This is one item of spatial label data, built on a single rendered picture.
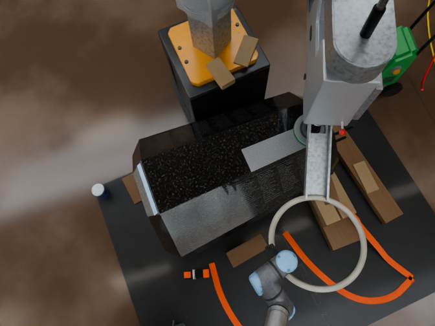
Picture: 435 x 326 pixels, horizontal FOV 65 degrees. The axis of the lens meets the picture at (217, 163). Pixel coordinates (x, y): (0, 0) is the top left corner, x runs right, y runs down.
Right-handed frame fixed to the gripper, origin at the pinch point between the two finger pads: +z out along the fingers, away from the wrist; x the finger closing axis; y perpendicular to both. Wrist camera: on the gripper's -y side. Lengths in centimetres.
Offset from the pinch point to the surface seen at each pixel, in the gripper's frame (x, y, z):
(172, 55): 2, -152, 7
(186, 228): -36, -40, 15
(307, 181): 33.1, -29.1, -11.0
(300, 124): 50, -63, -2
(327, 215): 59, -15, 69
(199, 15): 19, -131, -40
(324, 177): 43, -28, -8
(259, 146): 23, -62, 1
